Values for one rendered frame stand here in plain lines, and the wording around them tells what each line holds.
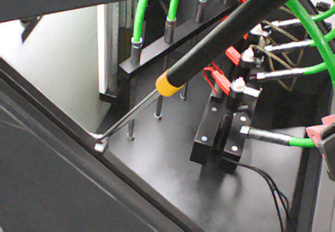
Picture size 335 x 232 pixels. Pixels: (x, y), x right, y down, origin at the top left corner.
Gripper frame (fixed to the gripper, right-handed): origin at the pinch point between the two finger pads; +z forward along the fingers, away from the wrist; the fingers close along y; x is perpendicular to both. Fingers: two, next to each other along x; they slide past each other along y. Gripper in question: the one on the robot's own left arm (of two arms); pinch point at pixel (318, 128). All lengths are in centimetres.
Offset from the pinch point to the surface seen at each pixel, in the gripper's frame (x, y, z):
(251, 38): -8.2, -8.4, 30.3
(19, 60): -27.5, 32.9, 6.3
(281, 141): 1.5, 4.1, 5.3
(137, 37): -19.7, 13.9, 25.8
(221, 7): -15.0, -8.3, 39.0
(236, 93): -3.4, 2.9, 20.0
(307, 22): -17.5, 0.1, -6.8
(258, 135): 0.8, 5.9, 9.4
